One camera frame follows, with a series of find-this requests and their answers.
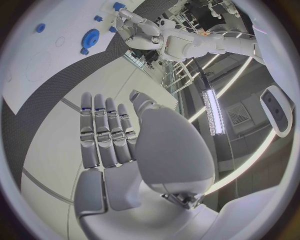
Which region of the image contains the large blue gear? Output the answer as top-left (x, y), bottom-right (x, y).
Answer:
top-left (81, 28), bottom-right (101, 50)

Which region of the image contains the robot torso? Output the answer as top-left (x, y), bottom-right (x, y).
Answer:
top-left (250, 0), bottom-right (300, 139)

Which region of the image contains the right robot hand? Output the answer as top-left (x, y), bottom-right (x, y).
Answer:
top-left (73, 89), bottom-right (220, 240)

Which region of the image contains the white task board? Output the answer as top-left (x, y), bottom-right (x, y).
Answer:
top-left (1, 0), bottom-right (147, 116)

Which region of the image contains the metal rack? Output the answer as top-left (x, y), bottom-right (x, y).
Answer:
top-left (160, 59), bottom-right (200, 95)

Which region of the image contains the glowing light bar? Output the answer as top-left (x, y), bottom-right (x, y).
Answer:
top-left (201, 89), bottom-right (227, 137)

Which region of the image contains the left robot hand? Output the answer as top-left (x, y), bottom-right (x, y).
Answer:
top-left (115, 8), bottom-right (165, 51)

